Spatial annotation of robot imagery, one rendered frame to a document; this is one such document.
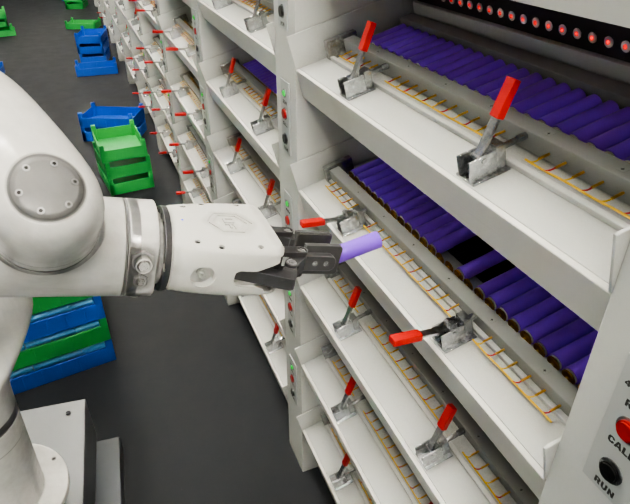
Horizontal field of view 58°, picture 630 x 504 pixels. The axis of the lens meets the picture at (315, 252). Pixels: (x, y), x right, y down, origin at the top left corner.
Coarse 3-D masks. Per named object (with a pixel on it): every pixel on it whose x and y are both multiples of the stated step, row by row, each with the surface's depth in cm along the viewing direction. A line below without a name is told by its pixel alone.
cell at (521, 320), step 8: (552, 296) 62; (536, 304) 61; (544, 304) 61; (552, 304) 61; (560, 304) 61; (520, 312) 61; (528, 312) 61; (536, 312) 61; (544, 312) 61; (552, 312) 61; (520, 320) 60; (528, 320) 60; (536, 320) 60; (520, 328) 60
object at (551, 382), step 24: (336, 168) 93; (360, 192) 86; (384, 216) 80; (408, 240) 74; (432, 264) 70; (432, 288) 68; (456, 288) 66; (480, 312) 62; (504, 336) 59; (528, 360) 56; (552, 384) 53; (552, 408) 52
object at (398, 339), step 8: (432, 328) 61; (440, 328) 62; (448, 328) 61; (392, 336) 59; (400, 336) 59; (408, 336) 60; (416, 336) 60; (424, 336) 60; (392, 344) 59; (400, 344) 59
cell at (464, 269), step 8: (480, 256) 69; (488, 256) 69; (496, 256) 69; (464, 264) 69; (472, 264) 69; (480, 264) 68; (488, 264) 69; (496, 264) 69; (464, 272) 68; (472, 272) 68; (480, 272) 69
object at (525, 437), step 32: (320, 160) 94; (352, 160) 97; (320, 192) 94; (384, 256) 77; (448, 256) 74; (384, 288) 72; (416, 288) 71; (416, 320) 66; (448, 352) 62; (480, 352) 61; (448, 384) 63; (480, 384) 58; (512, 384) 57; (576, 384) 55; (480, 416) 57; (512, 416) 54; (544, 416) 53; (512, 448) 53; (544, 448) 46; (544, 480) 49
